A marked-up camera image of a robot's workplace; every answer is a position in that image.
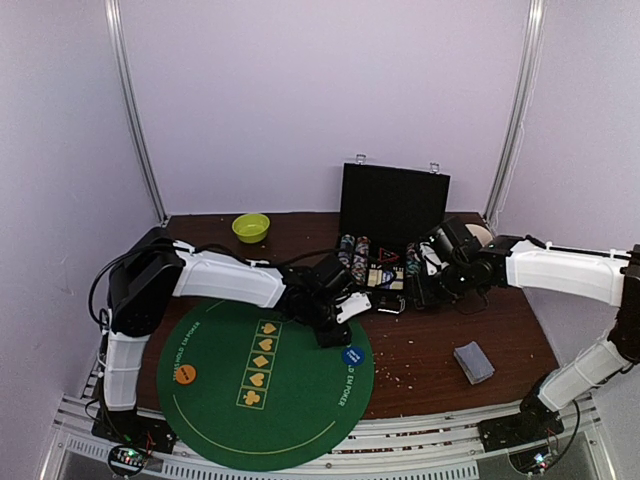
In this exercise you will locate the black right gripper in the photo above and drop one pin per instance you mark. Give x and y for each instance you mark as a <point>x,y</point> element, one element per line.
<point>422,288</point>

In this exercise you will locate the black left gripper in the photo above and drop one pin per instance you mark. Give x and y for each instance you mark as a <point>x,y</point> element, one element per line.
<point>328,338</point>

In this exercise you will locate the blue small blind button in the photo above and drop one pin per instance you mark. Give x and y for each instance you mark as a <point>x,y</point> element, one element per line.
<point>353,356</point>

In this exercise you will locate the orange big blind button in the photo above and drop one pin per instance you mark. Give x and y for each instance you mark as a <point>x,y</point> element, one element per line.
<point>185,374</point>

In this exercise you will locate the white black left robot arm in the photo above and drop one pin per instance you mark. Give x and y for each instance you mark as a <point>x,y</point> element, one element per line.
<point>158,268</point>

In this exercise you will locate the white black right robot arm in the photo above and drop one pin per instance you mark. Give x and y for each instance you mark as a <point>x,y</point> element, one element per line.
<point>573,290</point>

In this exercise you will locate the blue texas holdem card box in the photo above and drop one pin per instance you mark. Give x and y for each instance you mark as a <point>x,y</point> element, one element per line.
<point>386,279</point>

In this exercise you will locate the white patterned ceramic mug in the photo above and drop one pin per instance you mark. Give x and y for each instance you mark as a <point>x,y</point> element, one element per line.
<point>482,234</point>

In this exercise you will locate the triangular black red plaque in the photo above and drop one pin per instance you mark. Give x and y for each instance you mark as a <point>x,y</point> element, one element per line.
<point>387,256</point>

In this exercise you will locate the lime green plastic bowl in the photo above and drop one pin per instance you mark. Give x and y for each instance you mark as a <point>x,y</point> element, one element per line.
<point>251,228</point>

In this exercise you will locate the blue playing card deck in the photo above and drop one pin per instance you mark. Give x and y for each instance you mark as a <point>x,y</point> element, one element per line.
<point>474,363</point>

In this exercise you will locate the black poker chip case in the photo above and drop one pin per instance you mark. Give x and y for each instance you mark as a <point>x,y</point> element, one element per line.
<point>390,207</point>

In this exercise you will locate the round green poker mat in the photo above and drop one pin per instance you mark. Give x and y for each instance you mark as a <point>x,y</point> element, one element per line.
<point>266,396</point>

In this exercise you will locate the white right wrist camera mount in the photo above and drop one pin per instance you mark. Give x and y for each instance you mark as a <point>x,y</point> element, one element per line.
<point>428,256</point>

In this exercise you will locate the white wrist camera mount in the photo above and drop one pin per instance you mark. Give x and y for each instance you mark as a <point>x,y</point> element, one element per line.
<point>355,304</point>
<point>428,256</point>

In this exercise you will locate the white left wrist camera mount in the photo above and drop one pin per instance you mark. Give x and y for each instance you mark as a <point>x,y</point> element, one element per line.
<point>355,304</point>

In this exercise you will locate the silver case handle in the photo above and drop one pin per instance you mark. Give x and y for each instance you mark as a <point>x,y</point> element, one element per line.
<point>394,305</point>

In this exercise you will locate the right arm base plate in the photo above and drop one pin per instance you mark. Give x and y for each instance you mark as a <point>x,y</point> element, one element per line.
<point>517,429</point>

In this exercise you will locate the silver aluminium frame post right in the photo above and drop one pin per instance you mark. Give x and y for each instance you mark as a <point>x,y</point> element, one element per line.
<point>524,89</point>

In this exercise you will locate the silver aluminium frame post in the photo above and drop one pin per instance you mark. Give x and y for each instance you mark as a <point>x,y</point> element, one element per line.
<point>133,118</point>
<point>524,89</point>

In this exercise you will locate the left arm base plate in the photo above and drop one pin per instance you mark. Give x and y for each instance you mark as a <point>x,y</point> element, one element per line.
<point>139,431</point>

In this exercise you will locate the silver aluminium frame post left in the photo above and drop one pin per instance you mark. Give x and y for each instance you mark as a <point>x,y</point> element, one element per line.
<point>133,118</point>

